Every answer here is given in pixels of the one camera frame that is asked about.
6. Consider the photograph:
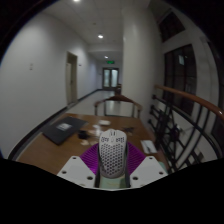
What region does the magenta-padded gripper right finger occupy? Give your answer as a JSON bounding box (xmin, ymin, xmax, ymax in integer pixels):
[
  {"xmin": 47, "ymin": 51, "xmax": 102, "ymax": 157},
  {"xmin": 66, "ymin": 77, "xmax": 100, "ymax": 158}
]
[{"xmin": 125, "ymin": 143, "xmax": 169, "ymax": 189}]

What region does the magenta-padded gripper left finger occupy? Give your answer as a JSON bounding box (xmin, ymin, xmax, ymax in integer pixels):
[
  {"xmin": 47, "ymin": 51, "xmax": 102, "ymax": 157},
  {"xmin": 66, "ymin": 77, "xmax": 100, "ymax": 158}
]
[{"xmin": 57, "ymin": 143, "xmax": 101, "ymax": 189}]

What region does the white honeycomb computer mouse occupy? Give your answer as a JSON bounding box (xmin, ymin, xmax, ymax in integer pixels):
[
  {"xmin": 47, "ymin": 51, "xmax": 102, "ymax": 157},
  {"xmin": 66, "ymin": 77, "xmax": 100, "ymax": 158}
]
[{"xmin": 97, "ymin": 128, "xmax": 129, "ymax": 179}]

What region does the flat white card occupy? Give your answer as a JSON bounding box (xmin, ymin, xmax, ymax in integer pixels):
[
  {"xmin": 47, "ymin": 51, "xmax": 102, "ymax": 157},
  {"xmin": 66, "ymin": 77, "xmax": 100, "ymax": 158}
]
[{"xmin": 139, "ymin": 139, "xmax": 158, "ymax": 155}]

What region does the small black box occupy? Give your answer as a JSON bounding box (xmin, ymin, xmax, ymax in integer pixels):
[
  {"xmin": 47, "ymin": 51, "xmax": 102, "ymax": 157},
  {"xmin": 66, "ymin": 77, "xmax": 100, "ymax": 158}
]
[{"xmin": 77, "ymin": 129, "xmax": 89, "ymax": 140}]

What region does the black closed laptop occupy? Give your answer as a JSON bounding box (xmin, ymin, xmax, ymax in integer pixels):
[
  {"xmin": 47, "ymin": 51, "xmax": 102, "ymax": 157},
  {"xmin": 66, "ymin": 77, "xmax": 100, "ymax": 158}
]
[{"xmin": 40, "ymin": 115, "xmax": 90, "ymax": 146}]

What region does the black railing with wooden handrail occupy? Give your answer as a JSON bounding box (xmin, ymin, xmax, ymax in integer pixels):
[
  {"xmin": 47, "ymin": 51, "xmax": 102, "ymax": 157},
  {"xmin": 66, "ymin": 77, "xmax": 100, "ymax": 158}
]
[{"xmin": 146, "ymin": 83, "xmax": 224, "ymax": 174}]

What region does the small white box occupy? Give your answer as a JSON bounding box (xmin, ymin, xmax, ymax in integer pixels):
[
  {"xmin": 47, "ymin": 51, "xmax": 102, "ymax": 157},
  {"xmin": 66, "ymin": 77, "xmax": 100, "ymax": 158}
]
[{"xmin": 98, "ymin": 119, "xmax": 112, "ymax": 127}]

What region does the brown wooden chair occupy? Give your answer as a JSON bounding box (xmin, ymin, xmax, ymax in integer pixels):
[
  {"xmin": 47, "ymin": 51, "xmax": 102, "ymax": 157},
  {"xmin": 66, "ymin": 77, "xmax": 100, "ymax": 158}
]
[{"xmin": 93, "ymin": 94, "xmax": 144, "ymax": 119}]

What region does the white side door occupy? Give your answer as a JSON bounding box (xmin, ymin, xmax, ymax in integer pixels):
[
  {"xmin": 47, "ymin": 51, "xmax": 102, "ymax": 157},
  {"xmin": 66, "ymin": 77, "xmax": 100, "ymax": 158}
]
[{"xmin": 64, "ymin": 50, "xmax": 80, "ymax": 106}]

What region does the glass double door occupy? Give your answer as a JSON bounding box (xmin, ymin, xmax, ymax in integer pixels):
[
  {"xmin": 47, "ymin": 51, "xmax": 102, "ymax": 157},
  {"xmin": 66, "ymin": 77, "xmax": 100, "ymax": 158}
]
[{"xmin": 101, "ymin": 67, "xmax": 120, "ymax": 91}]

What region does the dark framed window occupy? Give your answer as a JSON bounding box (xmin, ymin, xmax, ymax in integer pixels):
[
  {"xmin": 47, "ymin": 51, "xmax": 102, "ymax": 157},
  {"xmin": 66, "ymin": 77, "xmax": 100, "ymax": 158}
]
[{"xmin": 163, "ymin": 43, "xmax": 198, "ymax": 116}]

